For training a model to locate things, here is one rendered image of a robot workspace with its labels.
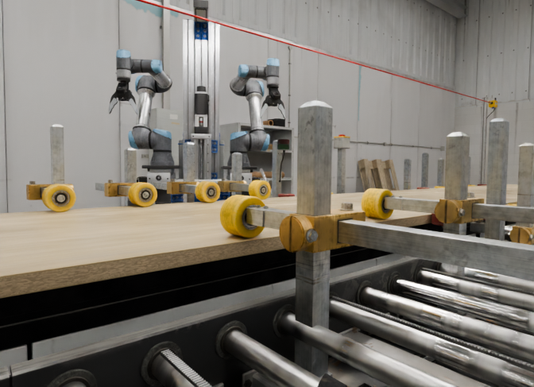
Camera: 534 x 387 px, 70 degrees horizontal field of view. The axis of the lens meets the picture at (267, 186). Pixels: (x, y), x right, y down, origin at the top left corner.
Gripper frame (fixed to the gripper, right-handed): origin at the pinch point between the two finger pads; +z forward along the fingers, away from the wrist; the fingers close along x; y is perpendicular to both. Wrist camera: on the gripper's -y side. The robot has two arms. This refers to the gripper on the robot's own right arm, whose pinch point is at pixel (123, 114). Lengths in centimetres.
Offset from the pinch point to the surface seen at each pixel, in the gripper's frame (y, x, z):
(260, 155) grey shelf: 294, -119, 12
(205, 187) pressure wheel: -81, -45, 36
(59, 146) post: -82, 4, 22
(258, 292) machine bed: -149, -55, 53
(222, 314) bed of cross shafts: -171, -47, 48
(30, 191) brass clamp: -87, 11, 37
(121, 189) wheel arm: -77, -15, 37
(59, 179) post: -82, 4, 33
